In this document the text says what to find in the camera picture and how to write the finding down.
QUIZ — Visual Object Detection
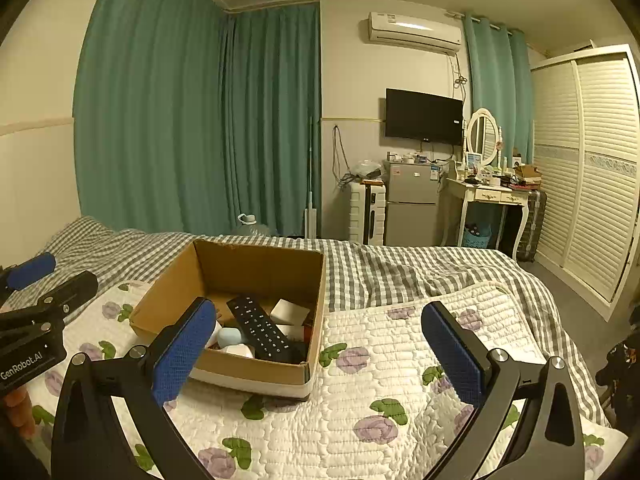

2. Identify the light blue case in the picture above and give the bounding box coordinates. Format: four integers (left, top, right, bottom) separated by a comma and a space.
216, 327, 244, 349

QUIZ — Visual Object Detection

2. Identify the black remote control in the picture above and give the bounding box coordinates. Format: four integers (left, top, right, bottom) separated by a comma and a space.
227, 296, 297, 364

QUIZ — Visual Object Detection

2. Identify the white rectangular box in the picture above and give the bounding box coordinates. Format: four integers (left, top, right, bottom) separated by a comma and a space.
270, 299, 310, 326

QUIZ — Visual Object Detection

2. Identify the person's left hand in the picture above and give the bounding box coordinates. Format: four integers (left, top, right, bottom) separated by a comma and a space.
1, 386, 36, 439

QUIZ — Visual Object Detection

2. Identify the white floral quilted blanket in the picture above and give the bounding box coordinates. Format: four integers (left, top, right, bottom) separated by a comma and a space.
28, 281, 627, 479

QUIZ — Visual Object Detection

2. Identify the brown cardboard box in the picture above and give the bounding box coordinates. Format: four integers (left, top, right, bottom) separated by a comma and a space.
129, 240, 326, 400

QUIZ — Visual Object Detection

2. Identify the blue basket under table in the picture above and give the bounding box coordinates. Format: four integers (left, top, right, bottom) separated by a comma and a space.
462, 223, 492, 249

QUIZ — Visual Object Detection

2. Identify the clear water jug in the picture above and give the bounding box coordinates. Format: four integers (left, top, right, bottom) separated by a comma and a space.
232, 212, 272, 236

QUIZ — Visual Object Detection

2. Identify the grey checkered bed sheet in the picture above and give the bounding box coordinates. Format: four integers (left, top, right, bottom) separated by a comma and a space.
4, 217, 608, 425

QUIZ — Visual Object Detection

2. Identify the silver mini fridge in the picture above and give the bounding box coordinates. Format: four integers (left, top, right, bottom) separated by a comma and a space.
384, 162, 439, 247

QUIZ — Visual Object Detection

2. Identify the dark suitcase by wardrobe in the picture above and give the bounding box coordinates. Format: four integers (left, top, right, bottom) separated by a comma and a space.
516, 190, 547, 261

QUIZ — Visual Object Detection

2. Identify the white dressing table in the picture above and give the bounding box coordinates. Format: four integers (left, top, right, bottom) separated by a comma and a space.
440, 178, 529, 260

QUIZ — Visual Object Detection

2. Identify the white flat mop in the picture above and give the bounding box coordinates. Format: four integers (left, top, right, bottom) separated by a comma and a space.
304, 117, 318, 240

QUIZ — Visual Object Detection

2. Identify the white suitcase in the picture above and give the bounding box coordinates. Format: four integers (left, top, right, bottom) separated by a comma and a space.
348, 180, 386, 246

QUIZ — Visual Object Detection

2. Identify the green curtain left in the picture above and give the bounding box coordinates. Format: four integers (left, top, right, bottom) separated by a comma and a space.
73, 0, 321, 236

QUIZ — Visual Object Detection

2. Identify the green curtain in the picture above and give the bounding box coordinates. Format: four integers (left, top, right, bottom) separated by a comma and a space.
73, 0, 321, 236
463, 14, 534, 164

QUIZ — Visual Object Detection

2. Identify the oval white mirror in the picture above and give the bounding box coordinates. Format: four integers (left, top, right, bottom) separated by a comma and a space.
463, 107, 502, 166

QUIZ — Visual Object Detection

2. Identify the white louvered wardrobe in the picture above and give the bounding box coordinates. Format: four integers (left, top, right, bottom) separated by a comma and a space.
532, 44, 639, 321

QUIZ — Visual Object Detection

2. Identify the green curtain right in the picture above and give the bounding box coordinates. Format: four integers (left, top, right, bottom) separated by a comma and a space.
463, 14, 534, 164

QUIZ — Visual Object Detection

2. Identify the white air conditioner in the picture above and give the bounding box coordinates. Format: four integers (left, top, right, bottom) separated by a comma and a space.
369, 12, 462, 53

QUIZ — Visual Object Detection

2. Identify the black wall television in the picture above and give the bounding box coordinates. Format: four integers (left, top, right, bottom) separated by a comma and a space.
385, 89, 463, 145

